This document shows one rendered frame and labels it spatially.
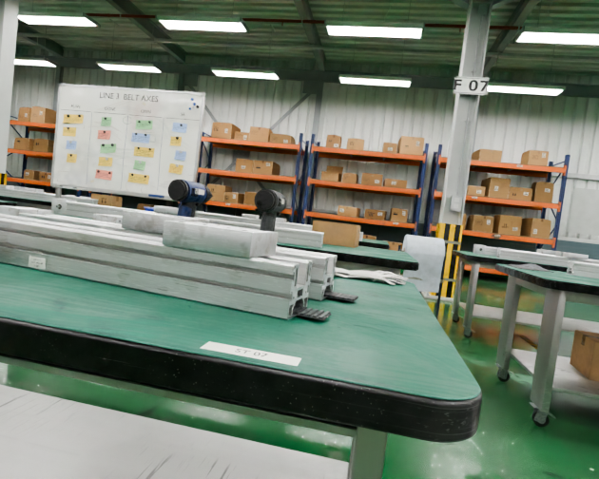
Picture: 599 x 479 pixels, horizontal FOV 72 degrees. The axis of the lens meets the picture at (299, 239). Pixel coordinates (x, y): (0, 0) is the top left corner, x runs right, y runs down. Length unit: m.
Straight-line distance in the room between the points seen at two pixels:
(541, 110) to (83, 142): 10.39
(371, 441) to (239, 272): 0.31
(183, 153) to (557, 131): 9.91
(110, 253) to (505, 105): 11.55
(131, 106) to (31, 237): 3.49
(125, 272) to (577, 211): 11.77
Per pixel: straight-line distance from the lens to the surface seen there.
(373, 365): 0.50
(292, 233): 2.36
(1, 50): 9.55
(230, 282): 0.66
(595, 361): 2.94
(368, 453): 0.53
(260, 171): 10.76
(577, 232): 12.17
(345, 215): 10.21
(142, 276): 0.75
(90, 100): 4.61
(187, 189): 1.12
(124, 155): 4.30
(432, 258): 4.31
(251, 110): 12.16
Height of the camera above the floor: 0.94
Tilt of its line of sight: 3 degrees down
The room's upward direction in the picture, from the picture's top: 7 degrees clockwise
